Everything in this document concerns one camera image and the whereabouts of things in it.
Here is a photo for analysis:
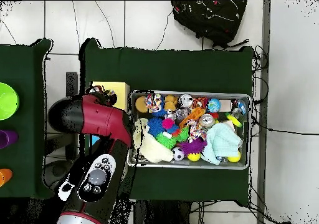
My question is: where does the purple plastic cup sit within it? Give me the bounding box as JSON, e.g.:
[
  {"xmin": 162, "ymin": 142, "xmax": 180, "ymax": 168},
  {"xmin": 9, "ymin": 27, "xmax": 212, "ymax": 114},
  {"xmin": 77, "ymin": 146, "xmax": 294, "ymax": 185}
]
[{"xmin": 0, "ymin": 130, "xmax": 19, "ymax": 149}]

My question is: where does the silver drink can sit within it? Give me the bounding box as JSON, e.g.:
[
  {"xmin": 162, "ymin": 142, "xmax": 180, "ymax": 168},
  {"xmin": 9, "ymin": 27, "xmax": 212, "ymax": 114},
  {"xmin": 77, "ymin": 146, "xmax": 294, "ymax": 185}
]
[
  {"xmin": 178, "ymin": 94, "xmax": 194, "ymax": 109},
  {"xmin": 198, "ymin": 113, "xmax": 216, "ymax": 129}
]

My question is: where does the blue globe ball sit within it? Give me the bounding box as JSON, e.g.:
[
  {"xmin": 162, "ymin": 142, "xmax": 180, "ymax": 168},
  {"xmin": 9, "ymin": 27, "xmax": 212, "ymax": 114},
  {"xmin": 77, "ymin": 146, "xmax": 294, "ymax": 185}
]
[{"xmin": 206, "ymin": 98, "xmax": 222, "ymax": 113}]

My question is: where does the mint green cloth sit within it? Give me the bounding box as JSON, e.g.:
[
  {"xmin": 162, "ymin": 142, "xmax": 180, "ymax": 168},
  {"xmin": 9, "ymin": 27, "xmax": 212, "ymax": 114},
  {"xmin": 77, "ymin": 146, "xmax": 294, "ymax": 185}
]
[{"xmin": 201, "ymin": 122, "xmax": 242, "ymax": 166}]

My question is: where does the small soccer ball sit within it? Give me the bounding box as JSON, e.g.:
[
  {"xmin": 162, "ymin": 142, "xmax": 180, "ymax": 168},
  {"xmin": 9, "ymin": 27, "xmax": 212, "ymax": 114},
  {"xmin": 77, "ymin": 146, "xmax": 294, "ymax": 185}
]
[{"xmin": 171, "ymin": 147, "xmax": 186, "ymax": 162}]

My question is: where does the purple spiky ball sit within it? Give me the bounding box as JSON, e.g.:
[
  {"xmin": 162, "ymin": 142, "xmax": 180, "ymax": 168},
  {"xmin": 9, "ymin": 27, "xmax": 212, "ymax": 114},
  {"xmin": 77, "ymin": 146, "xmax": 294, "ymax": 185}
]
[{"xmin": 178, "ymin": 137, "xmax": 207, "ymax": 156}]

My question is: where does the orange plastic crate toy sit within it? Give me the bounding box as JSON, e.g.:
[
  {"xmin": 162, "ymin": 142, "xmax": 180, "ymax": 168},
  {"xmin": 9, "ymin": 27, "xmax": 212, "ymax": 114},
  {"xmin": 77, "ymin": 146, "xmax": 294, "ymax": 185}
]
[{"xmin": 179, "ymin": 106, "xmax": 206, "ymax": 129}]

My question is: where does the silver mesh bin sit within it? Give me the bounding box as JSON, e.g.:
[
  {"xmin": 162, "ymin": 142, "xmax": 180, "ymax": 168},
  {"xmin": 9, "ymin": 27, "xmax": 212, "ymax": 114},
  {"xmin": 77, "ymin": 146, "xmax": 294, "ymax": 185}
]
[{"xmin": 128, "ymin": 89, "xmax": 251, "ymax": 170}]

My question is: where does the cream cloth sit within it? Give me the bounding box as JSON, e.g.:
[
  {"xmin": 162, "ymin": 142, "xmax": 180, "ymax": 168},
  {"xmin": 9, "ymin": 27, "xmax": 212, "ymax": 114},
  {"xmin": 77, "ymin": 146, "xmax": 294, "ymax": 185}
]
[{"xmin": 131, "ymin": 117, "xmax": 174, "ymax": 163}]

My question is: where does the black cable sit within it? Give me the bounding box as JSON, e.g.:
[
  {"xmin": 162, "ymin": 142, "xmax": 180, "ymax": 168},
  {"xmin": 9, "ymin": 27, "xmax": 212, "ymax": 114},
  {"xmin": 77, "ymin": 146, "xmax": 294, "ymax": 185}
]
[
  {"xmin": 251, "ymin": 116, "xmax": 319, "ymax": 136},
  {"xmin": 250, "ymin": 45, "xmax": 270, "ymax": 105}
]

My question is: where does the orange plastic cup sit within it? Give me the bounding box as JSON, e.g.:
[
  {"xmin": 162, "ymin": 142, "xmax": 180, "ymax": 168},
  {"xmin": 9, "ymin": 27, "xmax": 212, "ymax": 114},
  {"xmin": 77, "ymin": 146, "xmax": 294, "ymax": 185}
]
[{"xmin": 0, "ymin": 168, "xmax": 13, "ymax": 188}]

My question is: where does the dark green cloth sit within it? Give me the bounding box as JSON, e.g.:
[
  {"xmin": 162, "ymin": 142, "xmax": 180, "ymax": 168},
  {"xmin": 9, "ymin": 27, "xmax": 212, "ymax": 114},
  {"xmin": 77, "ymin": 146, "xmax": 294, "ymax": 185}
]
[
  {"xmin": 0, "ymin": 38, "xmax": 58, "ymax": 200},
  {"xmin": 79, "ymin": 37, "xmax": 255, "ymax": 207}
]

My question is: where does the colourful knotted rope toy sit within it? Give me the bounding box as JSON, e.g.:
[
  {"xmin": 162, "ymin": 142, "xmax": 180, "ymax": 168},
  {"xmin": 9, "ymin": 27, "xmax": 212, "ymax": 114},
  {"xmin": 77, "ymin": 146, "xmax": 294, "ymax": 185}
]
[
  {"xmin": 145, "ymin": 93, "xmax": 165, "ymax": 114},
  {"xmin": 185, "ymin": 119, "xmax": 207, "ymax": 144},
  {"xmin": 88, "ymin": 85, "xmax": 118, "ymax": 106}
]

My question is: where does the pink spiky ball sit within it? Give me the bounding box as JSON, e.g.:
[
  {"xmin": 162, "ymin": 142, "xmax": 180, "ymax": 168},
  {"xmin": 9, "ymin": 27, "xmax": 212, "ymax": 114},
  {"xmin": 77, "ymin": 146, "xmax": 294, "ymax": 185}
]
[{"xmin": 161, "ymin": 118, "xmax": 176, "ymax": 130}]

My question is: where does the orange plush toy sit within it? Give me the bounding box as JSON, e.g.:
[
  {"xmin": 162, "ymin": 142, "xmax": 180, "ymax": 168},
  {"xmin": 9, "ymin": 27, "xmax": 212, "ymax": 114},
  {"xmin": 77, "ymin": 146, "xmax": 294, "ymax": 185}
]
[{"xmin": 164, "ymin": 94, "xmax": 179, "ymax": 112}]

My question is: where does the black backpack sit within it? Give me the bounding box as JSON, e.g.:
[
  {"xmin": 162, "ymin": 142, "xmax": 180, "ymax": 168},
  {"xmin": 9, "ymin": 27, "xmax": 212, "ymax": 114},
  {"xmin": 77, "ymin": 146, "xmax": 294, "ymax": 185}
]
[{"xmin": 170, "ymin": 0, "xmax": 250, "ymax": 49}]

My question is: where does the green plastic bowl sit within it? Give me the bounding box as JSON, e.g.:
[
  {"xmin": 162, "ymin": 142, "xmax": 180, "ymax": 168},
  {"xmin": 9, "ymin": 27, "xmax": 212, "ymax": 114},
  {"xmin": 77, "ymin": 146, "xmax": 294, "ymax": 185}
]
[{"xmin": 0, "ymin": 82, "xmax": 20, "ymax": 121}]

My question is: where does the blue spiky ball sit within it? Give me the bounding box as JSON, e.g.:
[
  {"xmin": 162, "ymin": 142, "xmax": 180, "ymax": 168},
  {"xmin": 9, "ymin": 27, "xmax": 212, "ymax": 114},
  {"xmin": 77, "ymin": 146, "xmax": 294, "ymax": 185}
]
[{"xmin": 146, "ymin": 117, "xmax": 166, "ymax": 138}]

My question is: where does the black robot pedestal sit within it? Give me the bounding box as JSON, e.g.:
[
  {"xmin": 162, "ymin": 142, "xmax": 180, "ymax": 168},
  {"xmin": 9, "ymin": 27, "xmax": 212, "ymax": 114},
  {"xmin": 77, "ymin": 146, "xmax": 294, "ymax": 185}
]
[{"xmin": 133, "ymin": 200, "xmax": 193, "ymax": 224}]

